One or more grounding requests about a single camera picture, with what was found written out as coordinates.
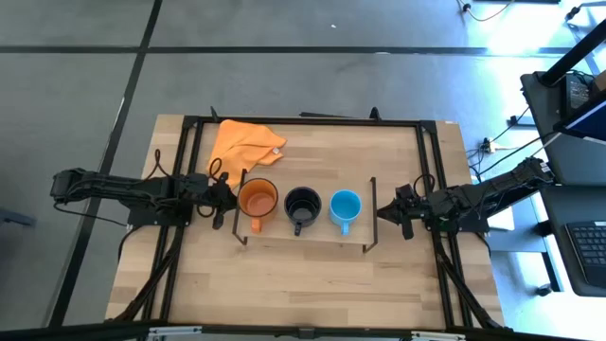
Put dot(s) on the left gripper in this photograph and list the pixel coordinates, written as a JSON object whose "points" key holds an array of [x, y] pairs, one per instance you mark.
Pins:
{"points": [[208, 194]]}

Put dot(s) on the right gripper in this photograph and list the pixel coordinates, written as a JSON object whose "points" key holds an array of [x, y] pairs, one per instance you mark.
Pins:
{"points": [[415, 208]]}

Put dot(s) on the orange enamel mug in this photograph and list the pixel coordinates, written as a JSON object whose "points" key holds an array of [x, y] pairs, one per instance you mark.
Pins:
{"points": [[258, 201]]}

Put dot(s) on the blue enamel mug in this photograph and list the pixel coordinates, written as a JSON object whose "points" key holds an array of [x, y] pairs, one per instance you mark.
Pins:
{"points": [[345, 206]]}

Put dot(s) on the black enamel mug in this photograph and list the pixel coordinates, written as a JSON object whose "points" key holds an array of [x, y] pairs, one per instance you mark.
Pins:
{"points": [[303, 208]]}

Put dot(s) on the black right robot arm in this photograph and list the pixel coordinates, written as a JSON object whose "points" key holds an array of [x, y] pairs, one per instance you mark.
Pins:
{"points": [[497, 187]]}

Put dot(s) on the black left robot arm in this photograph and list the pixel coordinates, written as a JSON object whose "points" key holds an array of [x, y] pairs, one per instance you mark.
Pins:
{"points": [[118, 187]]}

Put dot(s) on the orange cloth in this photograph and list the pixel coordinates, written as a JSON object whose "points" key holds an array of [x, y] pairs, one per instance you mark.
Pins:
{"points": [[241, 142]]}

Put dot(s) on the white power strip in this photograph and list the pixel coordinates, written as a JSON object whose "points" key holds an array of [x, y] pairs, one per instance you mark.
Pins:
{"points": [[491, 144]]}

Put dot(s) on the dark side desk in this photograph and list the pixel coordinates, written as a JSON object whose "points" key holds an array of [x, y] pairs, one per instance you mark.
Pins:
{"points": [[558, 156]]}

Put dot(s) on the black keyboard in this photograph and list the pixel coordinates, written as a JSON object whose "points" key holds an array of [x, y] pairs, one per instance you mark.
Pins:
{"points": [[589, 251]]}

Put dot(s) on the laptop screen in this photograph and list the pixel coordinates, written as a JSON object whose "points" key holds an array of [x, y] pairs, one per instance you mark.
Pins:
{"points": [[587, 123]]}

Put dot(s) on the black slanted pole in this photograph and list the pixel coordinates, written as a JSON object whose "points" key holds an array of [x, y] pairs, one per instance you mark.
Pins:
{"points": [[573, 54]]}

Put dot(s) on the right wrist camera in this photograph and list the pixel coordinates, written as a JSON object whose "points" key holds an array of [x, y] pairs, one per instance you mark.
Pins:
{"points": [[407, 230]]}

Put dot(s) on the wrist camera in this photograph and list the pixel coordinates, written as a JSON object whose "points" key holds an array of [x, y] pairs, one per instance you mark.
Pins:
{"points": [[407, 230], [219, 220]]}

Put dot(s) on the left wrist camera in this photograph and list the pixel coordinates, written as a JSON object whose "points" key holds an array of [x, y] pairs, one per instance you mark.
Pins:
{"points": [[219, 220]]}

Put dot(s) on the black aluminium table frame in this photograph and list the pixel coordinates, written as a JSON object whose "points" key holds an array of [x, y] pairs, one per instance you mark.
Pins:
{"points": [[308, 121]]}

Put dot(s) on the black camera rail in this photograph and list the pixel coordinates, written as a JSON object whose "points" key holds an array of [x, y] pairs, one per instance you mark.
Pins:
{"points": [[303, 331]]}

